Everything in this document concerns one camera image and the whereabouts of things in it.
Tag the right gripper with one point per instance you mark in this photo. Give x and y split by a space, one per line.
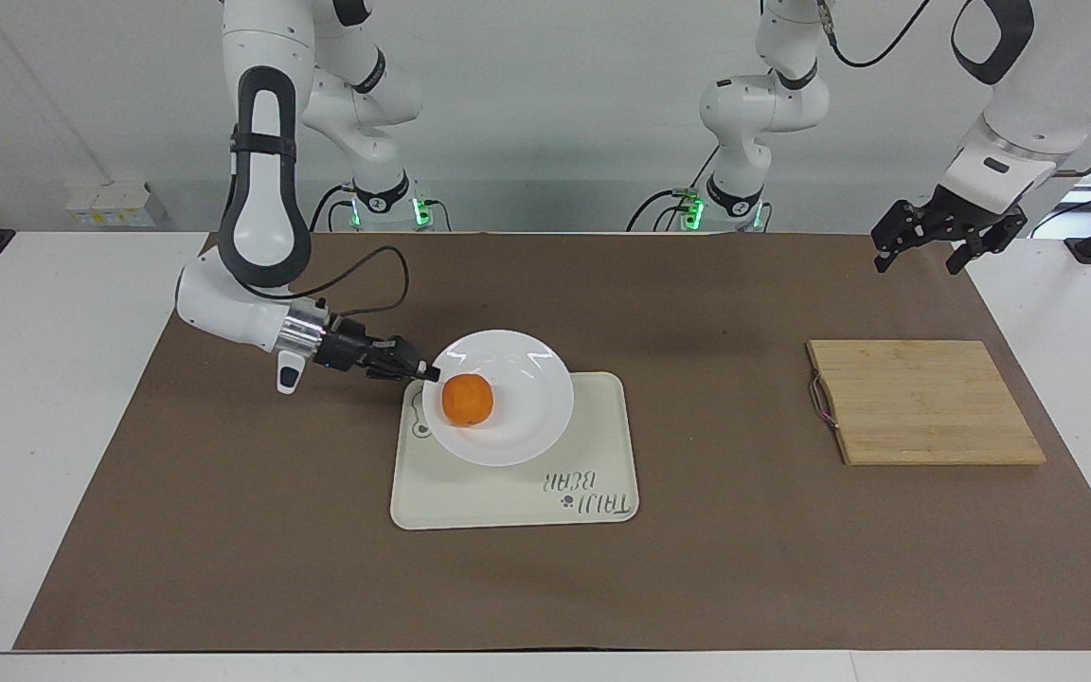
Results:
348 347

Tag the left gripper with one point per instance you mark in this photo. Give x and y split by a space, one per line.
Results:
957 216

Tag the white round plate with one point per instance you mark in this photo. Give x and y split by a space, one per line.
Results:
527 398

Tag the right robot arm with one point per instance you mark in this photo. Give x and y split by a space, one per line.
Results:
261 189

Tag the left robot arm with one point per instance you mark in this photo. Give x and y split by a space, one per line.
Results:
768 99

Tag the orange fruit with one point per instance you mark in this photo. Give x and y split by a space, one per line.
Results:
468 400

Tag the bamboo cutting board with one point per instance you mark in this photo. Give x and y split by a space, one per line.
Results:
924 403

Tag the cream rectangular tray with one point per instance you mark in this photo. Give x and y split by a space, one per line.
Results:
508 493

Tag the white wall socket box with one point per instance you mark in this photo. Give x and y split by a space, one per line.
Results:
110 204

